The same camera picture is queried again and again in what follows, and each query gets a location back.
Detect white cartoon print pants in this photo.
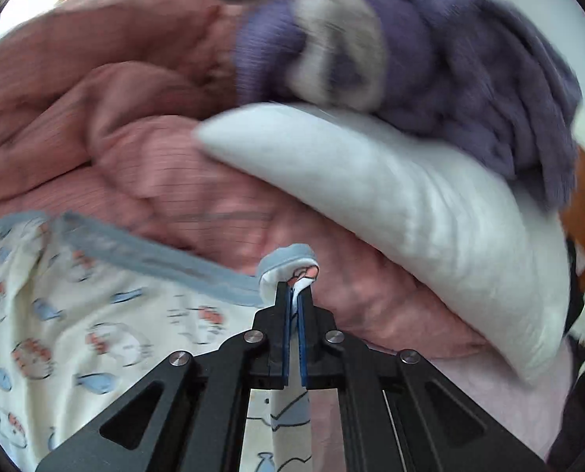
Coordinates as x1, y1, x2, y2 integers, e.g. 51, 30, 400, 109
0, 212, 319, 471

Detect white pillow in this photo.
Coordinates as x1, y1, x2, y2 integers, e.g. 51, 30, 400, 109
197, 103, 570, 384

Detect pink checked quilt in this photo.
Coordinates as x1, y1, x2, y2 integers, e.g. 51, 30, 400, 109
0, 0, 491, 360

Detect purple fleece garment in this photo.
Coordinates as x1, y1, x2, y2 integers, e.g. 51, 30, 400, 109
223, 0, 581, 210

